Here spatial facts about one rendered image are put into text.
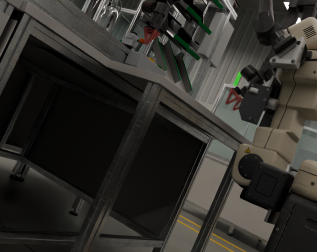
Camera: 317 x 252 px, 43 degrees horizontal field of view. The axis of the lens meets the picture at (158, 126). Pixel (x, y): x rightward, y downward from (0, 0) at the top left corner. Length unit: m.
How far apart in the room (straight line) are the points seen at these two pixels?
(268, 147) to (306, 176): 0.28
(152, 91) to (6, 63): 0.45
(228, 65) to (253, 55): 0.77
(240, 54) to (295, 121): 10.18
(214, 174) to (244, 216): 0.74
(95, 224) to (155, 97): 0.45
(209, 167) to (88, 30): 4.59
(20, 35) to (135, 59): 0.55
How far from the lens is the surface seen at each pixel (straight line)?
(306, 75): 1.63
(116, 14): 2.91
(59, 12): 1.38
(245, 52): 11.80
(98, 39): 1.52
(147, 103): 1.31
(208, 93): 11.70
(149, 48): 2.11
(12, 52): 1.22
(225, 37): 3.84
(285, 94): 1.68
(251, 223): 5.54
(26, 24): 1.24
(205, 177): 5.88
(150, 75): 1.33
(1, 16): 1.19
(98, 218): 1.33
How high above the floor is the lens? 0.63
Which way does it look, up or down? 3 degrees up
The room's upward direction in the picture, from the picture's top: 24 degrees clockwise
